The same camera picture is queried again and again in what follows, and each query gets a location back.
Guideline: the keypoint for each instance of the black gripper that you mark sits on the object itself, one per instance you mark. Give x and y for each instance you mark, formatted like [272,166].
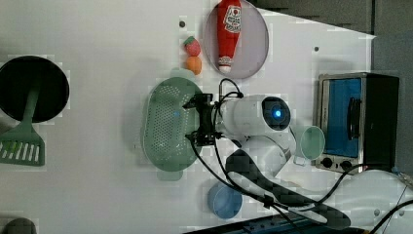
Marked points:
[204,135]

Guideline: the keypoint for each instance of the green plastic strainer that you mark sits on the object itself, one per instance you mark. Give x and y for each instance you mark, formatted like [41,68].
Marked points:
[166,123]

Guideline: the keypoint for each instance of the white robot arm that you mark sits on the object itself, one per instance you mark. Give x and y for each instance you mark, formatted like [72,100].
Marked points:
[374,200]

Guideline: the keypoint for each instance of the blue plastic bowl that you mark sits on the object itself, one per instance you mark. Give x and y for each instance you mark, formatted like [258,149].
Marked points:
[224,201]

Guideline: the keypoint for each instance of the orange toy fruit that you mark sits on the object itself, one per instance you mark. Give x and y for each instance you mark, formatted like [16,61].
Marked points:
[194,64]

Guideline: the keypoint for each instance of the red toy strawberry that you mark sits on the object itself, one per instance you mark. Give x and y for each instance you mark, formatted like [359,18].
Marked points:
[192,46]

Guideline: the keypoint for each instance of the grey round plate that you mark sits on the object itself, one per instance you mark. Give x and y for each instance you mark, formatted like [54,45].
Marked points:
[253,45]

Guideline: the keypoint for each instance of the green plastic mug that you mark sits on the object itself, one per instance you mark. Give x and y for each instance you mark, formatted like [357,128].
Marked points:
[310,143]

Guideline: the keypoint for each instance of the red ketchup bottle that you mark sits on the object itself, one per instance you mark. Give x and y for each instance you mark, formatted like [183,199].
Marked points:
[229,27]

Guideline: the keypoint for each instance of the black toaster oven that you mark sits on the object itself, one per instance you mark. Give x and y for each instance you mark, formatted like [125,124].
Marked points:
[357,113]

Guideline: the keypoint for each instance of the green spatula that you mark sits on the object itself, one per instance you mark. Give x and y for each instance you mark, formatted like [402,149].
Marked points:
[22,145]

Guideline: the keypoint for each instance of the black round pan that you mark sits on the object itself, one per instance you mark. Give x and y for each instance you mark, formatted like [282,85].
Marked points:
[16,79]

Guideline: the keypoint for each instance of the black cylinder post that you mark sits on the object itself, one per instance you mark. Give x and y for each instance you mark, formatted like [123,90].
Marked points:
[19,226]

